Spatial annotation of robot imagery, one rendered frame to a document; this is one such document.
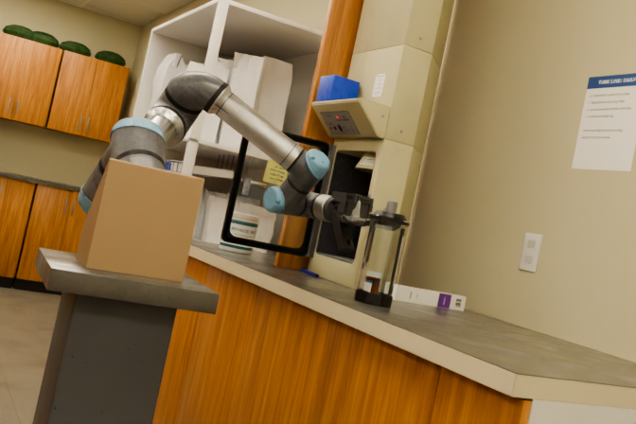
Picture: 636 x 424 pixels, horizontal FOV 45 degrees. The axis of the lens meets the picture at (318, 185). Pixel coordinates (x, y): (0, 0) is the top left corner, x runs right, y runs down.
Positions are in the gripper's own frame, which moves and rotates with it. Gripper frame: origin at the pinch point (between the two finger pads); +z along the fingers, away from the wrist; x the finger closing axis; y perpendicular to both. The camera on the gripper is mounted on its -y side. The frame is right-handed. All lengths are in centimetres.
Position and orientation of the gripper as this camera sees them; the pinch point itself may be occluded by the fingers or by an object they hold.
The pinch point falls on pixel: (383, 226)
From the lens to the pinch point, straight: 201.3
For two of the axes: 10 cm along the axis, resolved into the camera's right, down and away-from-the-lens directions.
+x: 7.1, 1.8, 6.8
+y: 2.1, -9.8, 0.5
